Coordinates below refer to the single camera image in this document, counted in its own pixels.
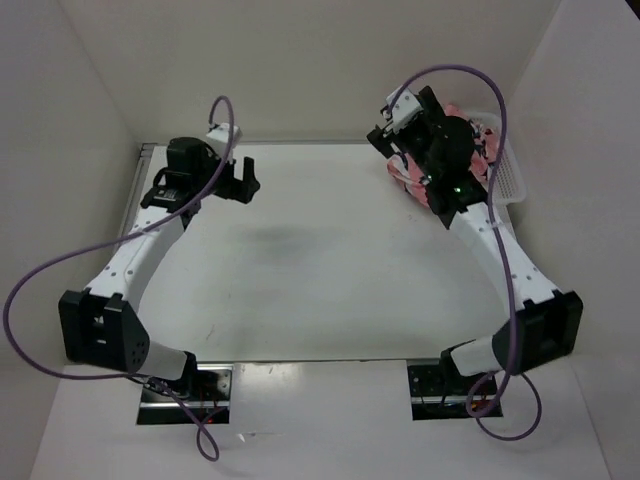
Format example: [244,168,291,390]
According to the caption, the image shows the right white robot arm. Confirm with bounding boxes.
[367,87,583,393]

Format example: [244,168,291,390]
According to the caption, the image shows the pink shark print shorts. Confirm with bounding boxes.
[386,103,499,208]

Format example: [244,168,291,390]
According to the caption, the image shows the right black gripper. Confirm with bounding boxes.
[367,87,443,182]

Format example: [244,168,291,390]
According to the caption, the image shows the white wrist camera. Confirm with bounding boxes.
[206,122,242,149]
[385,88,423,133]

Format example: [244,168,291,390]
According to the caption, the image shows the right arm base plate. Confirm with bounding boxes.
[407,359,481,421]

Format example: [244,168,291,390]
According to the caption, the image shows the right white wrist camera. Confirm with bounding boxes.
[385,88,423,133]

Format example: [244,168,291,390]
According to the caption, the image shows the white plastic basket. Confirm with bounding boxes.
[467,111,527,205]

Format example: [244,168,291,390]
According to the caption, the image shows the aluminium table edge rail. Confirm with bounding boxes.
[118,143,156,237]

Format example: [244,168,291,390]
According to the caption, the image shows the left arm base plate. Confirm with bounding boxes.
[136,362,234,426]

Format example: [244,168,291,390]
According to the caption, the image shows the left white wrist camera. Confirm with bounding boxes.
[206,122,242,149]

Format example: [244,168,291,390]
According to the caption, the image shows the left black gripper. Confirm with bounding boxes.
[192,142,260,204]

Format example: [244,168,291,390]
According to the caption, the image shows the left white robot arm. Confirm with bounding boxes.
[58,137,260,400]

